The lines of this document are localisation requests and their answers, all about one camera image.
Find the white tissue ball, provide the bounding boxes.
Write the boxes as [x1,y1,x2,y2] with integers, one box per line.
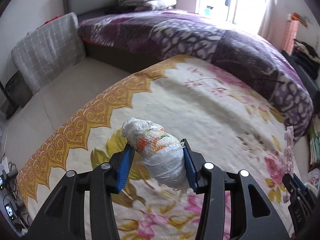
[121,118,189,193]

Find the electronic devices on floor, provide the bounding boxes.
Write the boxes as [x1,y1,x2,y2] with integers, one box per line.
[1,157,31,239]

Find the wooden bookshelf with books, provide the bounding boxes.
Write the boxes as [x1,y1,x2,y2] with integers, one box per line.
[308,114,320,167]

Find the purple lace strip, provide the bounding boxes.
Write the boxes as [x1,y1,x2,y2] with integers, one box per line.
[283,126,295,203]

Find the floral cream blanket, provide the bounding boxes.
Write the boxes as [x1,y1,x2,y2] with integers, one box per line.
[17,55,294,239]

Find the dark low cabinet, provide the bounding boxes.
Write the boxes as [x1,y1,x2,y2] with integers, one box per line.
[281,50,319,102]

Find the pile of folded clothes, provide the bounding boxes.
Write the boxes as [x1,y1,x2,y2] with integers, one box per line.
[291,39,319,81]

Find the grey checked folded mattress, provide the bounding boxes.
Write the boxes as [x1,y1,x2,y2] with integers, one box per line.
[11,12,86,94]

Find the pink storage box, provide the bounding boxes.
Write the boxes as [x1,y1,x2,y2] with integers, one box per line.
[281,20,300,55]

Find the purple patterned bed quilt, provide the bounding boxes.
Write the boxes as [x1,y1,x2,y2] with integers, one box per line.
[78,10,314,140]

